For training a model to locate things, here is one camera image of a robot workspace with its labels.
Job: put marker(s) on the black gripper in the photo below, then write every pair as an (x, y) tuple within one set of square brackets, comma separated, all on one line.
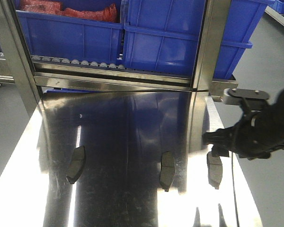
[(258, 133)]

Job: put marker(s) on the grey brake pad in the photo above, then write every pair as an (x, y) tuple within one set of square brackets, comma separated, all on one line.
[(76, 165), (215, 170), (167, 171)]

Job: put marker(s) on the right blue plastic bin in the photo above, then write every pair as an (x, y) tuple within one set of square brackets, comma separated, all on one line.
[(163, 35)]

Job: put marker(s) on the blue plastic bin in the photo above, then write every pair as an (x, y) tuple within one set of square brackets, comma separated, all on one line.
[(70, 37), (163, 35)]

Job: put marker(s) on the red bubble wrap bag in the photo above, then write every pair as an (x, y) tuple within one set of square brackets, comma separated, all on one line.
[(108, 14)]

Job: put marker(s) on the grey roller track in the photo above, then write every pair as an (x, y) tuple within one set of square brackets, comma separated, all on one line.
[(75, 62)]

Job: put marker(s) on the left blue plastic bin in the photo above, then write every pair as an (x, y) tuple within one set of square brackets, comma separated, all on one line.
[(70, 37)]

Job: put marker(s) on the stainless steel rack frame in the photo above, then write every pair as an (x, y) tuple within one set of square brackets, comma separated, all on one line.
[(30, 76)]

